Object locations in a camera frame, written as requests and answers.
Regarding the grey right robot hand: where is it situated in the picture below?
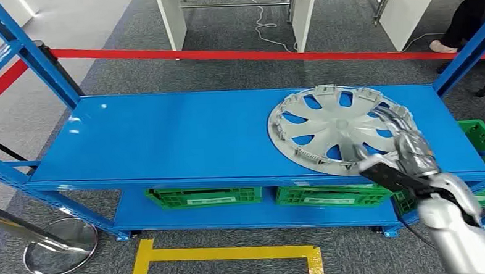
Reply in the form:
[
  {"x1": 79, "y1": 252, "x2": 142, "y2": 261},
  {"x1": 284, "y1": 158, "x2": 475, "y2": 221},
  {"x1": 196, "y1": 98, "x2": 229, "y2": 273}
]
[{"x1": 373, "y1": 102, "x2": 440, "y2": 180}]

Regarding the silver plastic wheel hubcap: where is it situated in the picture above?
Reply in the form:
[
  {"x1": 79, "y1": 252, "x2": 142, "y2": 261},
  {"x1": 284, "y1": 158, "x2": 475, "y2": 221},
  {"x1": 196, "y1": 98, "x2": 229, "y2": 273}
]
[{"x1": 265, "y1": 80, "x2": 418, "y2": 181}]

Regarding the tall open green crate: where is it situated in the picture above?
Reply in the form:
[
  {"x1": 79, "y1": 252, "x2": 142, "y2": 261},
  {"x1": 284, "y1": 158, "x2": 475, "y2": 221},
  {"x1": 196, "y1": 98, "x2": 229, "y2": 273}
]
[{"x1": 389, "y1": 118, "x2": 485, "y2": 217}]

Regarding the green plastic crate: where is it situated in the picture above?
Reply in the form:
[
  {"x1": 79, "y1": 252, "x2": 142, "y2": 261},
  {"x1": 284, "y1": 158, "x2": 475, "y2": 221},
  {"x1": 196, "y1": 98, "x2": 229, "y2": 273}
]
[
  {"x1": 144, "y1": 183, "x2": 264, "y2": 211},
  {"x1": 274, "y1": 181, "x2": 394, "y2": 212}
]

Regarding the white desk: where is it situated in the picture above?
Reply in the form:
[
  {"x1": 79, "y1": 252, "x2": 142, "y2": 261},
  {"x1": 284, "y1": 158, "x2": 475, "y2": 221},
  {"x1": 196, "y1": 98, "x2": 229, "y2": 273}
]
[
  {"x1": 361, "y1": 0, "x2": 485, "y2": 54},
  {"x1": 154, "y1": 0, "x2": 321, "y2": 60}
]

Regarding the person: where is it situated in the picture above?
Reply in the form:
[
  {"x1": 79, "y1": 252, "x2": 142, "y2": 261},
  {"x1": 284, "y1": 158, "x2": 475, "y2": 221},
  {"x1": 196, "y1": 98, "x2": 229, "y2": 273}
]
[{"x1": 426, "y1": 0, "x2": 485, "y2": 56}]

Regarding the red barrier belt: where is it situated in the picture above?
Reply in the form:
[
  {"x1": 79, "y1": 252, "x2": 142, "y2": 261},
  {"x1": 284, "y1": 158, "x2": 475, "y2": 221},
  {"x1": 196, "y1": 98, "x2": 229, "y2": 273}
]
[
  {"x1": 50, "y1": 29, "x2": 485, "y2": 78},
  {"x1": 0, "y1": 58, "x2": 32, "y2": 114}
]

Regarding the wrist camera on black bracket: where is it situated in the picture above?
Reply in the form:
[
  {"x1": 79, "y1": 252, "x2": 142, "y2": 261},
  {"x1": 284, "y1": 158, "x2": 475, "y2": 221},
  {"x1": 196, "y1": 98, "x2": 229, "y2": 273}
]
[{"x1": 356, "y1": 150, "x2": 434, "y2": 200}]

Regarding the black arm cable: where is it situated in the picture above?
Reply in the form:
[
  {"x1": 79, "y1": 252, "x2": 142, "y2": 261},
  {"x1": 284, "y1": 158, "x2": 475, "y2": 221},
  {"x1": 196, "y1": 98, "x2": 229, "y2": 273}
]
[{"x1": 397, "y1": 215, "x2": 438, "y2": 253}]

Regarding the white power cable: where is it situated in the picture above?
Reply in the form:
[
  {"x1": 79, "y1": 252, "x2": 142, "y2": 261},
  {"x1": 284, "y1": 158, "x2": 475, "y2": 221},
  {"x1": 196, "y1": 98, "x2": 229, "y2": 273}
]
[
  {"x1": 401, "y1": 32, "x2": 446, "y2": 52},
  {"x1": 250, "y1": 0, "x2": 299, "y2": 55}
]

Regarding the black stanchion post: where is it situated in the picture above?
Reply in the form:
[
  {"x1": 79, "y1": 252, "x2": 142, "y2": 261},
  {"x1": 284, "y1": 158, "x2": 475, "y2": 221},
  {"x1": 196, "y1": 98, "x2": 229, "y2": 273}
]
[
  {"x1": 33, "y1": 38, "x2": 87, "y2": 99},
  {"x1": 0, "y1": 130, "x2": 35, "y2": 165}
]

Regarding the chrome stanchion post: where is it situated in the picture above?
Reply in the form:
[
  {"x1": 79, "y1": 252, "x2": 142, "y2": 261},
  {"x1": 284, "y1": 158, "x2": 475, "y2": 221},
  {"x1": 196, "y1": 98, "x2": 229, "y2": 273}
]
[{"x1": 0, "y1": 195, "x2": 101, "y2": 274}]

